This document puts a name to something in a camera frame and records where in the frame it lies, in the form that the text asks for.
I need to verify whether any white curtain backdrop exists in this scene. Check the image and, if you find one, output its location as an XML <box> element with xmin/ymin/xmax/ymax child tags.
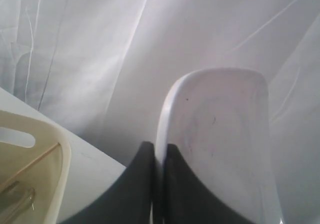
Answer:
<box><xmin>0</xmin><ymin>0</ymin><xmax>320</xmax><ymax>224</ymax></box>

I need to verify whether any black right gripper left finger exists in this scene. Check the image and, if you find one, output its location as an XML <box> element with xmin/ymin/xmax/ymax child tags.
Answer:
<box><xmin>63</xmin><ymin>141</ymin><xmax>155</xmax><ymax>224</ymax></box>

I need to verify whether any steel fork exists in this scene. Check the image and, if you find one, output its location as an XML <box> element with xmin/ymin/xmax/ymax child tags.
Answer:
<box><xmin>0</xmin><ymin>181</ymin><xmax>20</xmax><ymax>197</ymax></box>

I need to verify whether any cream bin with triangle mark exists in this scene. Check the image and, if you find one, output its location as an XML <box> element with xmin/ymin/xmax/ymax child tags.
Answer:
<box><xmin>0</xmin><ymin>110</ymin><xmax>71</xmax><ymax>224</ymax></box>

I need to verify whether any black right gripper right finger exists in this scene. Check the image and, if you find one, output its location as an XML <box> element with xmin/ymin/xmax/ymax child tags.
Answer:
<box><xmin>163</xmin><ymin>144</ymin><xmax>252</xmax><ymax>224</ymax></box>

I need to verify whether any steel long spoon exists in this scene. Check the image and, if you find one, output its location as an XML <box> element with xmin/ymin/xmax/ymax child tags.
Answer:
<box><xmin>7</xmin><ymin>188</ymin><xmax>36</xmax><ymax>224</ymax></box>

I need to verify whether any white square plate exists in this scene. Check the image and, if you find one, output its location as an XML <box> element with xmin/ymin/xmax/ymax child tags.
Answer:
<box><xmin>153</xmin><ymin>68</ymin><xmax>284</xmax><ymax>224</ymax></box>

